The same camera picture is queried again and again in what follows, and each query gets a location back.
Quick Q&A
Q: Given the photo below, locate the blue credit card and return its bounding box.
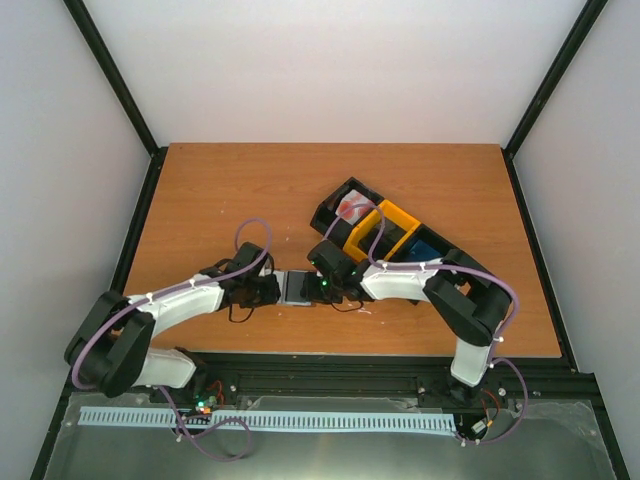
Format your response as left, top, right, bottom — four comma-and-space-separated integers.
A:
406, 240, 442, 262

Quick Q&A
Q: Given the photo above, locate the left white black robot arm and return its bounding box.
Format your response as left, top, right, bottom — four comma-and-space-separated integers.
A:
64, 242, 281, 403

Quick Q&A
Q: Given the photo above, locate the left black frame post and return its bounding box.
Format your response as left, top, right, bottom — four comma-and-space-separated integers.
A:
63, 0, 169, 156

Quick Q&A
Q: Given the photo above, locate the black card bin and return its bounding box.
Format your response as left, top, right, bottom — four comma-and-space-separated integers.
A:
310, 177, 384, 247
390, 224, 457, 263

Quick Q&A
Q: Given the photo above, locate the light blue cable duct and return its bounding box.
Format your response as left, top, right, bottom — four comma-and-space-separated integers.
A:
77, 406, 456, 436

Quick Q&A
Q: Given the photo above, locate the black left card bin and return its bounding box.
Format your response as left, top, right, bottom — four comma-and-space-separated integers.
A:
310, 177, 384, 247

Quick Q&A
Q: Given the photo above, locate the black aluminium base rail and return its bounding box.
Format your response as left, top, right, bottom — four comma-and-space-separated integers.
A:
64, 350, 599, 416

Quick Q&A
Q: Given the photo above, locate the black frame post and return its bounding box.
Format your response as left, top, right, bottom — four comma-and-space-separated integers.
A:
63, 0, 169, 156
502, 0, 609, 156

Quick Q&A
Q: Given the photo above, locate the small electronics board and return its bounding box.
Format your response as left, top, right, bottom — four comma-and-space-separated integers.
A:
194, 380, 225, 415

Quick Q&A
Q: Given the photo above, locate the black credit card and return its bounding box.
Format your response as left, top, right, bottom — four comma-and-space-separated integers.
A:
284, 270, 311, 306

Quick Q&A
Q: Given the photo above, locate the right black frame post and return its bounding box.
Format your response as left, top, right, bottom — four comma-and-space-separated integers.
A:
502, 0, 609, 156

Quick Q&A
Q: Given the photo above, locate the brown leather card holder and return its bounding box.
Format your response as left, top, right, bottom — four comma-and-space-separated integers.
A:
276, 270, 312, 307

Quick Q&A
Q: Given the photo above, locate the yellow middle card bin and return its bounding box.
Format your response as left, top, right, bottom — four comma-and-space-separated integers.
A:
342, 200, 420, 261

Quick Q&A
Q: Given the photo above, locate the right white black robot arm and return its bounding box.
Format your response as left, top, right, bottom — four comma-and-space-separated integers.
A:
301, 240, 520, 387

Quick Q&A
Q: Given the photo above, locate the red white credit card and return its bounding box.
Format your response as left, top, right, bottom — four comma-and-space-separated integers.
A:
335, 189, 374, 225

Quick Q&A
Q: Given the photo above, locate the black right card bin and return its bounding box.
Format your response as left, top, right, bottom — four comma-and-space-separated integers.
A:
390, 224, 457, 263

